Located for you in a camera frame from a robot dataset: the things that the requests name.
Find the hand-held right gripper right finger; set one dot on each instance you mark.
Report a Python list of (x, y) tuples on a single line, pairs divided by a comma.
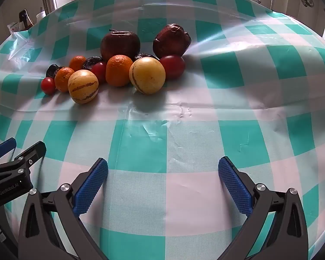
[(235, 187)]

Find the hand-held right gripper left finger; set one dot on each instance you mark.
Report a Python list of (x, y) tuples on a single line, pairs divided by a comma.
[(90, 187)]

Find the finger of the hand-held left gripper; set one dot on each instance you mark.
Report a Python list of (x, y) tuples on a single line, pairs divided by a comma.
[(29, 155), (5, 146)]

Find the small red tomato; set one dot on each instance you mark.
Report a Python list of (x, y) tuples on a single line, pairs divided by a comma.
[(48, 85)]

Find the medium orange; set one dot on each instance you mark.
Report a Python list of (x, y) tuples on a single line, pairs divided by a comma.
[(62, 79)]

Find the heavily striped pepino melon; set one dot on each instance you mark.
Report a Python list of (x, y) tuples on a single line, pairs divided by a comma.
[(82, 86)]

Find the dark brown wrinkled fruit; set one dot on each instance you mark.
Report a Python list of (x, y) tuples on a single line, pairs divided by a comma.
[(92, 61), (143, 56), (51, 70)]

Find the small orange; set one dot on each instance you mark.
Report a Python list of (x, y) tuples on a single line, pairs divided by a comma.
[(77, 62)]

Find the medium red tomato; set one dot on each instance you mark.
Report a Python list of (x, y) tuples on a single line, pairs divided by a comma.
[(99, 71)]

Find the large orange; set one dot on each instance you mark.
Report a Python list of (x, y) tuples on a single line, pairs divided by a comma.
[(118, 70)]

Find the pale yellow pepino melon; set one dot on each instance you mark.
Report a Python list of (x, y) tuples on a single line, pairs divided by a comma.
[(149, 75)]

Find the large red tomato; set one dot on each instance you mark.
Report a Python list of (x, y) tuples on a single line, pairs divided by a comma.
[(174, 66)]

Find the round dark red apple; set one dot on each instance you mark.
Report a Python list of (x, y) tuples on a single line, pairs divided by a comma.
[(120, 46)]

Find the wrinkled dark red apple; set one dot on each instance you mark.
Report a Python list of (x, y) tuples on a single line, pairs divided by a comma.
[(170, 42)]

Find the teal white checkered tablecloth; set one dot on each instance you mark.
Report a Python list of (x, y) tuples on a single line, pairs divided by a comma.
[(178, 140)]

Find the small white red carton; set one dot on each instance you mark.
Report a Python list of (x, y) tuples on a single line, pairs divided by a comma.
[(13, 28)]

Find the dark glass bottle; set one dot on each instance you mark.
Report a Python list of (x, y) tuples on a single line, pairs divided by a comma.
[(25, 21)]

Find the white lidded cup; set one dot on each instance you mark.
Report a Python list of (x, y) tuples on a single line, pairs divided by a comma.
[(40, 15)]

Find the stainless steel thermos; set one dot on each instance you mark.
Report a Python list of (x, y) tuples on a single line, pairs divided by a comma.
[(49, 0)]

